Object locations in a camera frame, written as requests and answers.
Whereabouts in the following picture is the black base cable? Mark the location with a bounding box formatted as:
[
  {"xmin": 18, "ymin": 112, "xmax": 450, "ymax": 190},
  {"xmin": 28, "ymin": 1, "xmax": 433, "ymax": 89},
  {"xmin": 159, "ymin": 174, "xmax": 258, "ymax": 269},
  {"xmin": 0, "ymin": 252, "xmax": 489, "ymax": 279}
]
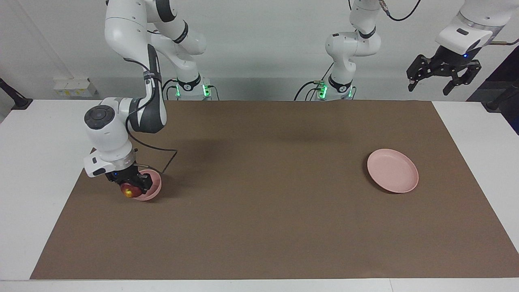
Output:
[
  {"xmin": 160, "ymin": 78, "xmax": 181, "ymax": 101},
  {"xmin": 294, "ymin": 61, "xmax": 337, "ymax": 101}
]

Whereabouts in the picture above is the pink plate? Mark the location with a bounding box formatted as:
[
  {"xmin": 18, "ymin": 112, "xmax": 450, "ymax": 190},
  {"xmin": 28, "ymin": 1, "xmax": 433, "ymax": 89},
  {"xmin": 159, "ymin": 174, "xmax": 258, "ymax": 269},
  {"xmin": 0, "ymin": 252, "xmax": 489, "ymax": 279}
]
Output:
[{"xmin": 367, "ymin": 149, "xmax": 419, "ymax": 194}]

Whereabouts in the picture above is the black stand foot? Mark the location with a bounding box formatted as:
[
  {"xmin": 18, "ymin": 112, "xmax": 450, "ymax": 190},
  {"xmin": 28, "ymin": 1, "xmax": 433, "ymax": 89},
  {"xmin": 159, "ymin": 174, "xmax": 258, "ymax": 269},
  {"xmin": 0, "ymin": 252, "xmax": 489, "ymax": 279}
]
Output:
[
  {"xmin": 483, "ymin": 81, "xmax": 519, "ymax": 112},
  {"xmin": 0, "ymin": 78, "xmax": 33, "ymax": 110}
]

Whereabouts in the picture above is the white power strip box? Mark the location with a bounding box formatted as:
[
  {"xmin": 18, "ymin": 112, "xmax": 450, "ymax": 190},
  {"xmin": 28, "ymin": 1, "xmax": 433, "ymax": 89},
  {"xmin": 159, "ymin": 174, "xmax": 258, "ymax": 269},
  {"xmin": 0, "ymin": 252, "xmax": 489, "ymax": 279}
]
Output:
[{"xmin": 54, "ymin": 78, "xmax": 98, "ymax": 98}]

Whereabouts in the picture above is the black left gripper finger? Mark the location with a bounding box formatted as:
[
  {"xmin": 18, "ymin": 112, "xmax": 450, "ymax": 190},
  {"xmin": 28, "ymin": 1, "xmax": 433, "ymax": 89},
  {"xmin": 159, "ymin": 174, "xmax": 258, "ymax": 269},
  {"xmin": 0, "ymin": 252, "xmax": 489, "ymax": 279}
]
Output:
[
  {"xmin": 407, "ymin": 56, "xmax": 432, "ymax": 92},
  {"xmin": 443, "ymin": 61, "xmax": 482, "ymax": 96}
]

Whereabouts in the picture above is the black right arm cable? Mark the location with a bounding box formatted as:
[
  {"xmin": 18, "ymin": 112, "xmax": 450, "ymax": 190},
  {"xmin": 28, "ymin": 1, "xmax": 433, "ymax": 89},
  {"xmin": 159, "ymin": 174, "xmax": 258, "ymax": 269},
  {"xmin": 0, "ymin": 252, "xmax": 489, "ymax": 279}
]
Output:
[{"xmin": 124, "ymin": 57, "xmax": 179, "ymax": 176}]

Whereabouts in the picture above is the dark background panel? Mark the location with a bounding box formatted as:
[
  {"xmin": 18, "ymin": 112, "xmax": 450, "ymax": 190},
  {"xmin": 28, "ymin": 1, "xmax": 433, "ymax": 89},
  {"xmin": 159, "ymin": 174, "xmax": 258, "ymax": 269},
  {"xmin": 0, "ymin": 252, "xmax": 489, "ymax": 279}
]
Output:
[{"xmin": 466, "ymin": 45, "xmax": 519, "ymax": 134}]

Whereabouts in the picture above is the pink bowl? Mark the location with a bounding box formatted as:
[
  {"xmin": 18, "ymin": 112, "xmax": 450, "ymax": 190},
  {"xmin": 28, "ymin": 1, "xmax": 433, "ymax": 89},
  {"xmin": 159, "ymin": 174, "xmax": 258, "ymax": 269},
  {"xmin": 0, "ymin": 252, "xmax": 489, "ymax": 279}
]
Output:
[{"xmin": 132, "ymin": 170, "xmax": 162, "ymax": 202}]

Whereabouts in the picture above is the dark red apple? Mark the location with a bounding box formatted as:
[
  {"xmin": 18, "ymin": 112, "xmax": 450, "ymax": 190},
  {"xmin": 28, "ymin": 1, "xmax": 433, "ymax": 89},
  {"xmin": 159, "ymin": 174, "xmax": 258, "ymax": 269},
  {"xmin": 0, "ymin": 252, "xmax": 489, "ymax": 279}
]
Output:
[{"xmin": 120, "ymin": 182, "xmax": 142, "ymax": 199}]

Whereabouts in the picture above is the brown table mat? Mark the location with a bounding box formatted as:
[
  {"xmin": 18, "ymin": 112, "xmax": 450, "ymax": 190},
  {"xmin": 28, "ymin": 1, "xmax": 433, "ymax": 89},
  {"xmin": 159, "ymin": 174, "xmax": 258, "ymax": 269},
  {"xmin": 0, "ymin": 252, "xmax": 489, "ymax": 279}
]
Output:
[{"xmin": 29, "ymin": 100, "xmax": 519, "ymax": 280}]

